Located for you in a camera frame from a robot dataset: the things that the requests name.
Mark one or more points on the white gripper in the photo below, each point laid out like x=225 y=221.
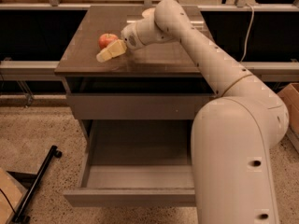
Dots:
x=130 y=37

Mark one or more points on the red apple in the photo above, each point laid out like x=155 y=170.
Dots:
x=105 y=39

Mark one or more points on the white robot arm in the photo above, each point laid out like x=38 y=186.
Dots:
x=232 y=134

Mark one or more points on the grey drawer cabinet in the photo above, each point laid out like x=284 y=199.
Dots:
x=155 y=69

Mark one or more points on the grey top drawer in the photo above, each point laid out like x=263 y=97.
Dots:
x=136 y=106

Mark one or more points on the open grey middle drawer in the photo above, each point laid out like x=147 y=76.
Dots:
x=136 y=163

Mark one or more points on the white ceramic bowl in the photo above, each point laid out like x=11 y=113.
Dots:
x=146 y=13

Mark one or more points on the cardboard box right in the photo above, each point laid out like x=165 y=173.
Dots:
x=290 y=96

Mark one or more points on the wooden board lower left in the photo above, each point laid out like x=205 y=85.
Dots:
x=11 y=194

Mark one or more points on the black metal bar stand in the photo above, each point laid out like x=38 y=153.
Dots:
x=30 y=182

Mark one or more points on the metal railing frame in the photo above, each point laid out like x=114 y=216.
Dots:
x=21 y=71

